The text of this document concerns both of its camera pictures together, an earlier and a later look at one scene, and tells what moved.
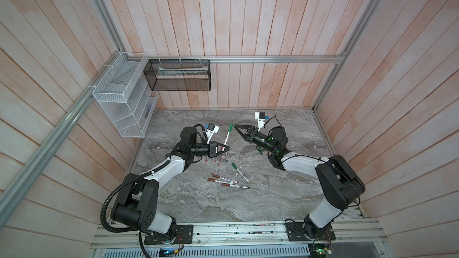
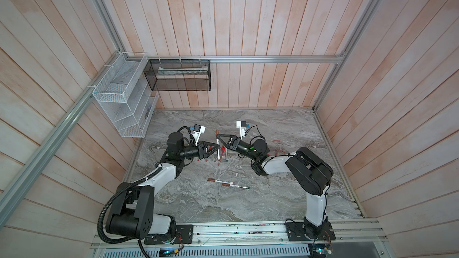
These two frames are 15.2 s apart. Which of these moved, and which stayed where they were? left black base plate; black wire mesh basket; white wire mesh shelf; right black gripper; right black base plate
Moved: right black gripper
Stayed: white wire mesh shelf; black wire mesh basket; left black base plate; right black base plate
